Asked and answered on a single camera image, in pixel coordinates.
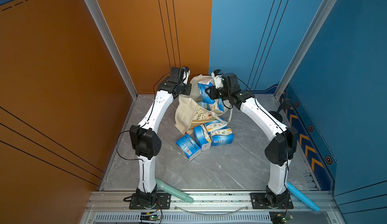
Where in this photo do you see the floral tissue pack front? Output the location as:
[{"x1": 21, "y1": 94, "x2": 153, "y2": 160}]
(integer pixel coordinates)
[{"x1": 208, "y1": 99, "x2": 227, "y2": 114}]

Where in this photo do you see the floral tissue pack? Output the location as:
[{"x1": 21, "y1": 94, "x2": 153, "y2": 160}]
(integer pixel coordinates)
[
  {"x1": 208, "y1": 99, "x2": 227, "y2": 114},
  {"x1": 198, "y1": 78, "x2": 215, "y2": 105}
]

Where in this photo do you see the cream floral canvas bag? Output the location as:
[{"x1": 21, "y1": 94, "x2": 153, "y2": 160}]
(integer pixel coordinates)
[{"x1": 175, "y1": 75, "x2": 233, "y2": 135}]

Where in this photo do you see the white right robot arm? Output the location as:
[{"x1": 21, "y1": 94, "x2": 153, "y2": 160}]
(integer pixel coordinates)
[{"x1": 205, "y1": 70, "x2": 298, "y2": 208}]

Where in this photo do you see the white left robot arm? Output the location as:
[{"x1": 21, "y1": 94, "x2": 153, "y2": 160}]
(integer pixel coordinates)
[{"x1": 129, "y1": 67, "x2": 191, "y2": 208}]

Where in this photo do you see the blue tissue pack centre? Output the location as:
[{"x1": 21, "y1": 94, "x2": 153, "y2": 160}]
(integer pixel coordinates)
[{"x1": 210, "y1": 128, "x2": 234, "y2": 146}]

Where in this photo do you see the upright blue tissue pack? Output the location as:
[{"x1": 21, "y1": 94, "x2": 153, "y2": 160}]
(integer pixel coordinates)
[{"x1": 194, "y1": 125, "x2": 212, "y2": 151}]

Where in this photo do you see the black round-base microphone stand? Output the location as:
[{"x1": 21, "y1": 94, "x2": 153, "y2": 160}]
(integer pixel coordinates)
[{"x1": 269, "y1": 99, "x2": 292, "y2": 123}]

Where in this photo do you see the blue tissue pack left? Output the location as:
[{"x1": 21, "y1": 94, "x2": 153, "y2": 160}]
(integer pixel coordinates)
[{"x1": 176, "y1": 134, "x2": 202, "y2": 161}]

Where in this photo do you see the green handheld cylinder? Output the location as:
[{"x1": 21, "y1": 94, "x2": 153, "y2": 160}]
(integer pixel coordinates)
[{"x1": 156, "y1": 179, "x2": 194, "y2": 203}]

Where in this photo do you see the left circuit board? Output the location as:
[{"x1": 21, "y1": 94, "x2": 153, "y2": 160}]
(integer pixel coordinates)
[{"x1": 139, "y1": 212, "x2": 162, "y2": 224}]

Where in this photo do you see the circuit board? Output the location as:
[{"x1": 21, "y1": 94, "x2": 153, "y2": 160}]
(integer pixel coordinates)
[
  {"x1": 270, "y1": 212, "x2": 294, "y2": 224},
  {"x1": 139, "y1": 212, "x2": 162, "y2": 224}
]

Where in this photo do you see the blue handheld cylinder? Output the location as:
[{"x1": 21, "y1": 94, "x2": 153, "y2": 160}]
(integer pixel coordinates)
[{"x1": 286, "y1": 182, "x2": 320, "y2": 212}]

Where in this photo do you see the right circuit board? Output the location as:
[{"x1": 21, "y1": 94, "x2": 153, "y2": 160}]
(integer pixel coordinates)
[{"x1": 270, "y1": 212, "x2": 294, "y2": 224}]

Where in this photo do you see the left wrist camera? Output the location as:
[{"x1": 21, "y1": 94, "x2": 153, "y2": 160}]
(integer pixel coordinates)
[{"x1": 183, "y1": 67, "x2": 190, "y2": 85}]

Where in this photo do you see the aluminium corner post left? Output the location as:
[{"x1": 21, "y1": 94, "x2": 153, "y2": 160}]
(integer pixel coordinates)
[{"x1": 84, "y1": 0, "x2": 138, "y2": 100}]

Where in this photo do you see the aluminium corner post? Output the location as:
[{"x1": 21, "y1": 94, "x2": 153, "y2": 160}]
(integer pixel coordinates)
[
  {"x1": 274, "y1": 0, "x2": 337, "y2": 100},
  {"x1": 84, "y1": 0, "x2": 138, "y2": 100}
]

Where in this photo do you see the aluminium corner post right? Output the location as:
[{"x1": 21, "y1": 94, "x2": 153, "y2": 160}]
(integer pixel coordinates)
[{"x1": 274, "y1": 0, "x2": 337, "y2": 100}]

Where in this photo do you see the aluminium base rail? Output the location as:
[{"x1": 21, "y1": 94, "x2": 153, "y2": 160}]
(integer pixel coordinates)
[{"x1": 80, "y1": 189, "x2": 345, "y2": 224}]

